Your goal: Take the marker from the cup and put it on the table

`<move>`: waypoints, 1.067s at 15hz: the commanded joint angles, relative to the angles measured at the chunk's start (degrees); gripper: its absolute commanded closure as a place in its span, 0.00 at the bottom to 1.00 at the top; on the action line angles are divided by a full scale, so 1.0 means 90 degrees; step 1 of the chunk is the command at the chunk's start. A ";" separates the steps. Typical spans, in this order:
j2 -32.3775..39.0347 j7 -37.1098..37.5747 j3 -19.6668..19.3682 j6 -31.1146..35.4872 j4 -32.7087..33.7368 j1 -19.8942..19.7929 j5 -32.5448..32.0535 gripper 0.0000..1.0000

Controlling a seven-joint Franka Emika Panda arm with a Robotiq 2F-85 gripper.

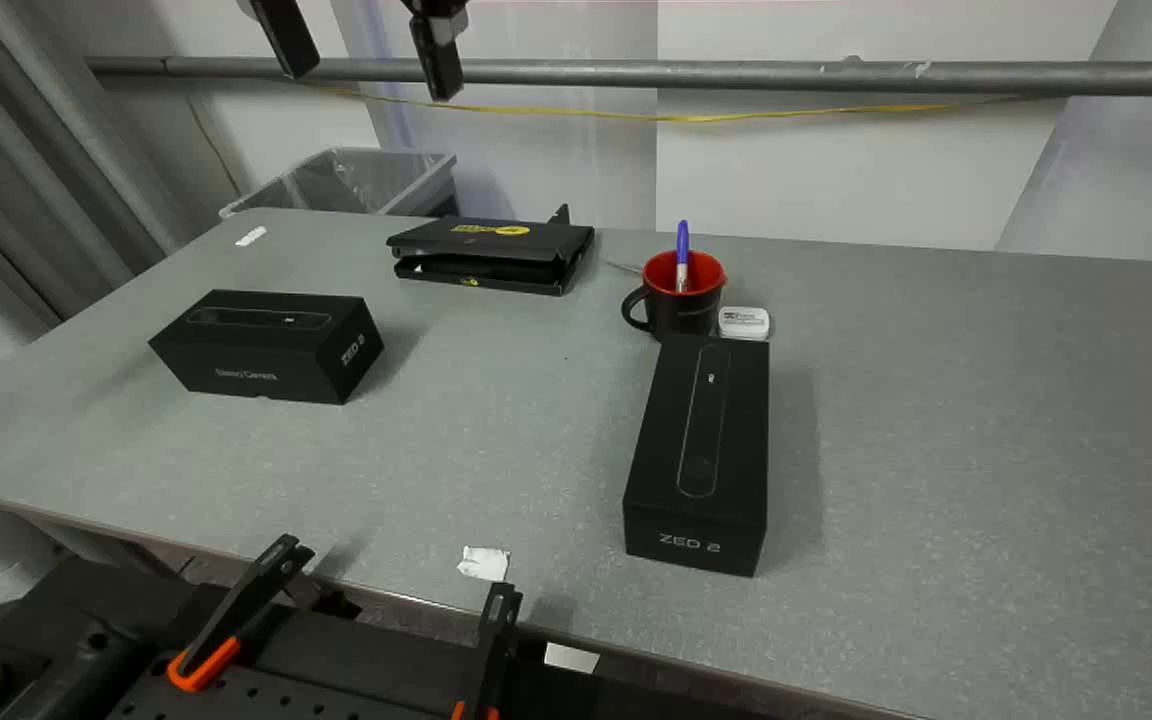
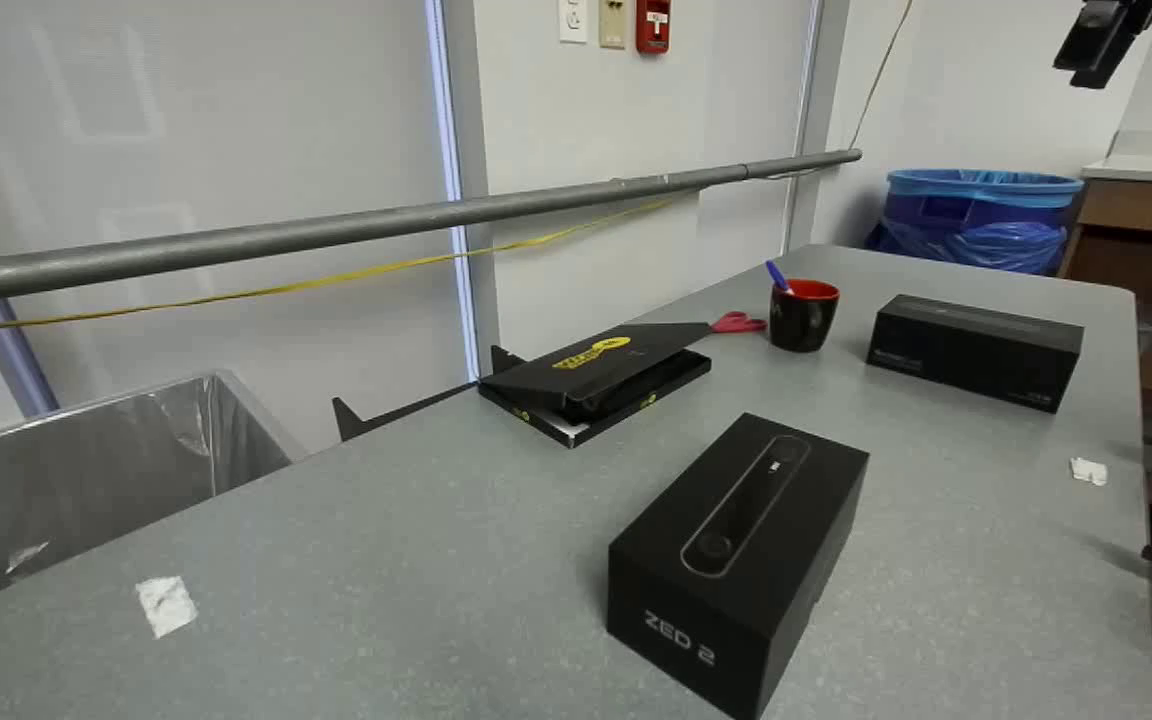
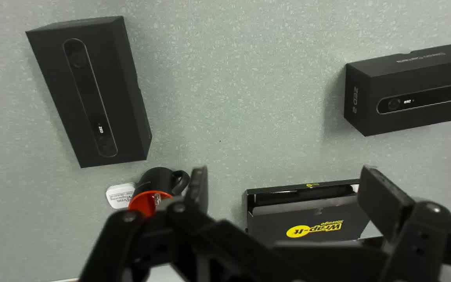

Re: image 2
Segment black folder yellow logo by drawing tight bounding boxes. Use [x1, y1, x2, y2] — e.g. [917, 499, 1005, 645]
[476, 319, 715, 453]

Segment black cup red inside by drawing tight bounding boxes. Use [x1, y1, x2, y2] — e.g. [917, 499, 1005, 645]
[769, 277, 846, 358]

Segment yellow cord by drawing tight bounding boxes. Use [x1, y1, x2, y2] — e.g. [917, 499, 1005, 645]
[0, 0, 921, 346]

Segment red fire alarm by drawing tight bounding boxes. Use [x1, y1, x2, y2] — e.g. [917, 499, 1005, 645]
[631, 0, 675, 59]

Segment black ZED 2 box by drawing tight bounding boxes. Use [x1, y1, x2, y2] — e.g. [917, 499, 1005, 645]
[606, 409, 871, 720]

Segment blue trash bag bin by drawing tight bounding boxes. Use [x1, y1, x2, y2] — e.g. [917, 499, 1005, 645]
[866, 163, 1090, 281]

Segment long black box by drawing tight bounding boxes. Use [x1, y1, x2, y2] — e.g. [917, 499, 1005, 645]
[866, 294, 1090, 418]

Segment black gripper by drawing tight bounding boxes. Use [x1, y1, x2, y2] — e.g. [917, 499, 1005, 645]
[1054, 0, 1152, 91]

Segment grey bin clear liner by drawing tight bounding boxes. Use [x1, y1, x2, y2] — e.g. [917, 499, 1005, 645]
[0, 369, 300, 632]

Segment white light switch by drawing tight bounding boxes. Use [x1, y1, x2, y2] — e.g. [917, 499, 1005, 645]
[556, 0, 598, 50]

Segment grey metal pole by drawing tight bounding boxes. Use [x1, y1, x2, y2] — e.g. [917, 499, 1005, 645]
[0, 144, 868, 311]

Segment small red object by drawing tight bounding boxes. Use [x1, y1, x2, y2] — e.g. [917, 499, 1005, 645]
[708, 309, 769, 341]

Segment blue marker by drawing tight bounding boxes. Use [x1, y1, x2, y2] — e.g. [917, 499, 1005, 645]
[759, 255, 801, 299]

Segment beige wall thermostat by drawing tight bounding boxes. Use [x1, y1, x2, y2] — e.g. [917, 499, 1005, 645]
[598, 0, 631, 54]

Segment large white tape piece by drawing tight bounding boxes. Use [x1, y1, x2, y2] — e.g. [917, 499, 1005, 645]
[134, 573, 206, 645]

